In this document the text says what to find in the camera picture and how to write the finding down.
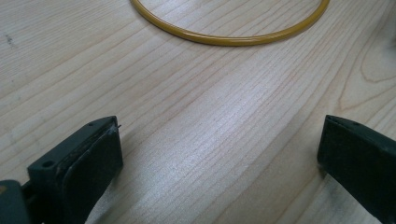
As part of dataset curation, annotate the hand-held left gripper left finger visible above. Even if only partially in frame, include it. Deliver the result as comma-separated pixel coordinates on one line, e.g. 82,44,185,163
27,115,124,224

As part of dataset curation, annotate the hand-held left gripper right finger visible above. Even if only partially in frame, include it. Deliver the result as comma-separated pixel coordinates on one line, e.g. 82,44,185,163
317,114,396,224

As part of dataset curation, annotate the yellow ring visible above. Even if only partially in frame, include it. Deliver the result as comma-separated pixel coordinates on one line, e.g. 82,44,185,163
129,0,331,48

